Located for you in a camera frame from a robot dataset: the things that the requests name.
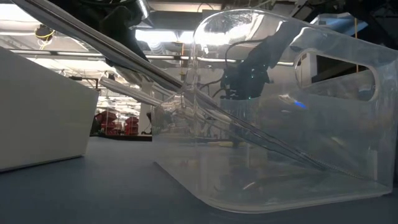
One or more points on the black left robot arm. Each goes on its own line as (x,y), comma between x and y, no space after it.
(118,28)

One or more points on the clear plastic bin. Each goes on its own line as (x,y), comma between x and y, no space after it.
(280,193)

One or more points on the black hanging lamp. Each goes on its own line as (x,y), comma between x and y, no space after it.
(112,75)

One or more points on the red storage shelves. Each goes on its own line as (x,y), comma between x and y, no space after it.
(107,119)

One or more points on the white plastic bin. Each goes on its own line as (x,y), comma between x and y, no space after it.
(40,124)

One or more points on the silver ventilation duct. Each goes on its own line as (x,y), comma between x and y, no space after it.
(144,7)

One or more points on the overhead metal rail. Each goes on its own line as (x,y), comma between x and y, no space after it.
(71,54)

